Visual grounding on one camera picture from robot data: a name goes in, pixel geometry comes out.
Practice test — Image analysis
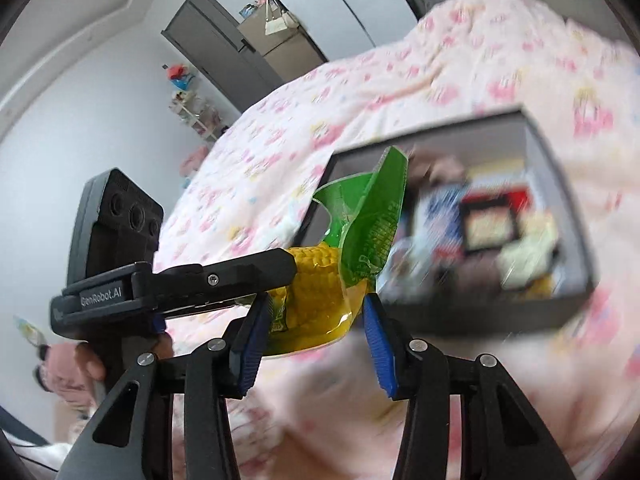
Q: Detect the green yellow corn package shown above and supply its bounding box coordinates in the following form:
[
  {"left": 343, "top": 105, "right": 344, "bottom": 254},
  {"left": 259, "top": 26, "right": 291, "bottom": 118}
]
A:
[{"left": 266, "top": 148, "right": 408, "bottom": 356}]

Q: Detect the pink cartoon print blanket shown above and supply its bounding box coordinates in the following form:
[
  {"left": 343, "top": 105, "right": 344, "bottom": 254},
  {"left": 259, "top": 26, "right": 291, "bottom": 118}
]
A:
[{"left": 153, "top": 0, "right": 639, "bottom": 479}]

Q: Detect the blue white patterned packet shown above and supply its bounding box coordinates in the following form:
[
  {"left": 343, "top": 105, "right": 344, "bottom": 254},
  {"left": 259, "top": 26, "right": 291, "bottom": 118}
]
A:
[{"left": 400, "top": 183, "right": 468, "bottom": 280}]

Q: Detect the dark grey cardboard box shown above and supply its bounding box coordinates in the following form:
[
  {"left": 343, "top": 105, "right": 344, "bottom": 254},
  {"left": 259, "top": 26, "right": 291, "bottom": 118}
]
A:
[{"left": 320, "top": 110, "right": 596, "bottom": 337}]

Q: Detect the black framed small box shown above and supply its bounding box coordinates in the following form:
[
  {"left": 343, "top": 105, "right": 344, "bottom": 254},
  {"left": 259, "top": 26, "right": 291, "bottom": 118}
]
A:
[{"left": 458, "top": 188, "right": 532, "bottom": 256}]

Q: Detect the cream sachet packet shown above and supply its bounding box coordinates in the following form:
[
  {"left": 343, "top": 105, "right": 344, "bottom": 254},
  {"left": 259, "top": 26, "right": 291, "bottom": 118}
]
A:
[{"left": 497, "top": 210, "right": 560, "bottom": 290}]

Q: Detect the white shelf with toys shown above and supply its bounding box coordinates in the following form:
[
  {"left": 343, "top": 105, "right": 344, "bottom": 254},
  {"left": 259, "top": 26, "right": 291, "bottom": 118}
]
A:
[{"left": 162, "top": 64, "right": 228, "bottom": 145}]

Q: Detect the grey door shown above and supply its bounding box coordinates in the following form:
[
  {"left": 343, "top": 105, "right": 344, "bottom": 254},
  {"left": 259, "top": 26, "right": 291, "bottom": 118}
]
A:
[{"left": 162, "top": 0, "right": 283, "bottom": 112}]

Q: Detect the brown wardrobe cabinet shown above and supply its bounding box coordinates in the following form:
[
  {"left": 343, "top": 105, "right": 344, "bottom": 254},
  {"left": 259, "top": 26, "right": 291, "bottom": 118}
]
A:
[{"left": 238, "top": 0, "right": 326, "bottom": 82}]

